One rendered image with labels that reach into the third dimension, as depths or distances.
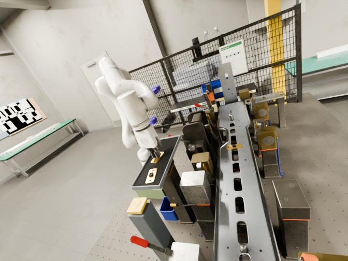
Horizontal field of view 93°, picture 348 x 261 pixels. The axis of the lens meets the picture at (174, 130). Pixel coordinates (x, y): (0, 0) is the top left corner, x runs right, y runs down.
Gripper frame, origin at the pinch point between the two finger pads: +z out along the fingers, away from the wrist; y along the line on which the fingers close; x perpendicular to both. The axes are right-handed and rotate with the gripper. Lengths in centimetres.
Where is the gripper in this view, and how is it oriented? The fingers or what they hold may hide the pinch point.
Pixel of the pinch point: (155, 153)
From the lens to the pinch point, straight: 81.9
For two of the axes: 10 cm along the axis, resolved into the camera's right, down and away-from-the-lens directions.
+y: 8.4, -0.8, -5.3
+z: 3.4, 8.4, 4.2
